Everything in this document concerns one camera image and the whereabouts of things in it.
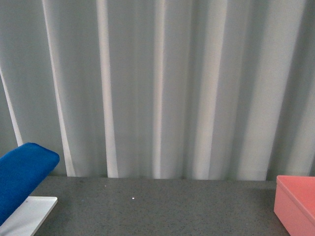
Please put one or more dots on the blue microfiber cloth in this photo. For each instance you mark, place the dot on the blue microfiber cloth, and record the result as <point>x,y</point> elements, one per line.
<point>21,171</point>

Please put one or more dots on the white pleated curtain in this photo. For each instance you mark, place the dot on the white pleated curtain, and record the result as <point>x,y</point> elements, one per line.
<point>198,89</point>

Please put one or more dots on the pink plastic bin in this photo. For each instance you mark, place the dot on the pink plastic bin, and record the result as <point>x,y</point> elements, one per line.
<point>295,204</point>

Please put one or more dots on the white rack with wooden rods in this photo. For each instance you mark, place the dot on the white rack with wooden rods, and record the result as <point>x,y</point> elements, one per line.
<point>28,217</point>

